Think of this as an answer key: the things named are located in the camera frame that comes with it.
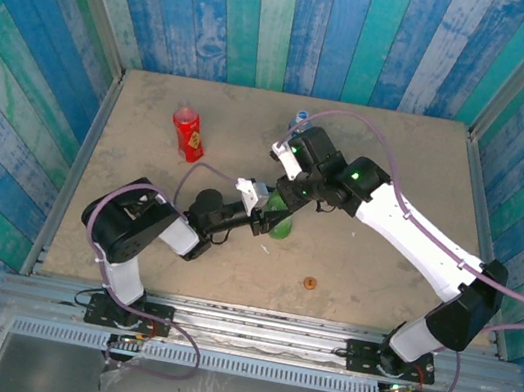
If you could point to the clear water bottle blue label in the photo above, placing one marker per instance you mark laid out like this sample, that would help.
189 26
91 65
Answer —
300 124

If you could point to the white blue bottle cap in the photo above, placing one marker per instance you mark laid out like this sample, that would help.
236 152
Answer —
303 115

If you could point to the orange bottle cap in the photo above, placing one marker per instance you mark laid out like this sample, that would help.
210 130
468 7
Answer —
309 283

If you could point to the red drink bottle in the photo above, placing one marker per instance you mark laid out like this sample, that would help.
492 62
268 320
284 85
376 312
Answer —
191 138

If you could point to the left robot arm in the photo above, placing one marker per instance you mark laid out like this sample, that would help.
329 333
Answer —
125 278

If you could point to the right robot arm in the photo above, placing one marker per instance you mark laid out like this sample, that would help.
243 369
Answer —
412 238

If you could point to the aluminium mounting rail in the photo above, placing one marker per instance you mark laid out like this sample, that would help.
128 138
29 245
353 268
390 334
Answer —
258 330

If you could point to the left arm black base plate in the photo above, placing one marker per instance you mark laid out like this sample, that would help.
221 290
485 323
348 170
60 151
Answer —
155 313

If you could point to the aluminium table side rail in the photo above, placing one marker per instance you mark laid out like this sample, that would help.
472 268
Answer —
480 194
85 149

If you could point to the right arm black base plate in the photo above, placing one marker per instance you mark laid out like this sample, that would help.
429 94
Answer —
361 355

